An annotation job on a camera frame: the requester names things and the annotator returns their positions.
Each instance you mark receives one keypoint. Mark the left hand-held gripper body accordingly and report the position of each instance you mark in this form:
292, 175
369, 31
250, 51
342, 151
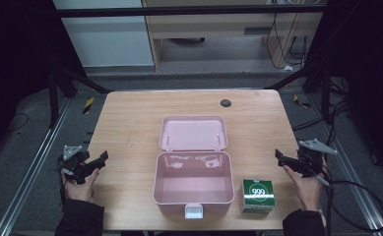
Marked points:
76, 164

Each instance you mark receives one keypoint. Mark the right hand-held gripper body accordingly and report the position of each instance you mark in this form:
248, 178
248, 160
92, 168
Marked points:
310, 162

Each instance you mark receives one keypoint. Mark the green and white medicine box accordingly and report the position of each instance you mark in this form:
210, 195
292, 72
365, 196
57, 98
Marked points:
258, 196

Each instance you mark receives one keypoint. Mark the pink plastic storage box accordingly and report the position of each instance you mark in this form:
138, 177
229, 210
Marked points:
192, 190

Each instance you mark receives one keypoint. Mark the person's left hand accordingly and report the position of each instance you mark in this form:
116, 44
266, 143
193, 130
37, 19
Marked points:
79, 191

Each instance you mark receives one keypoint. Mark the person's right hand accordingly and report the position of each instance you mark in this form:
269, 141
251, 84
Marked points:
308, 193

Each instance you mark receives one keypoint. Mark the yellow and black tape strip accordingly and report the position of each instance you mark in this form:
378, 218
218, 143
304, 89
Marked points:
88, 105
300, 101

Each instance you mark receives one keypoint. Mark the black metal stand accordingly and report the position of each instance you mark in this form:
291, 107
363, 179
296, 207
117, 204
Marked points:
325, 95
53, 98

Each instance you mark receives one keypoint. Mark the dark round table grommet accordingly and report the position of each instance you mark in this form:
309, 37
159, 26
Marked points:
225, 103

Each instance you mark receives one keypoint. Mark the black curtain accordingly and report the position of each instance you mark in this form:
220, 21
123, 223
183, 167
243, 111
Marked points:
366, 72
15, 65

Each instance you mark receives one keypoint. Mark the white cabinet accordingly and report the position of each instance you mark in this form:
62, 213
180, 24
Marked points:
108, 42

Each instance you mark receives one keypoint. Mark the light wooden desk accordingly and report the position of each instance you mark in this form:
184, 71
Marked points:
212, 24

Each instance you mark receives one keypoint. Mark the aluminium floor rail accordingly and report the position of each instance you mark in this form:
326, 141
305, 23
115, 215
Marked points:
353, 177
31, 167

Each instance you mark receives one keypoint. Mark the black horizontal frame bar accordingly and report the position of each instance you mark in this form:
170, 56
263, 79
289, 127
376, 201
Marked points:
179, 11

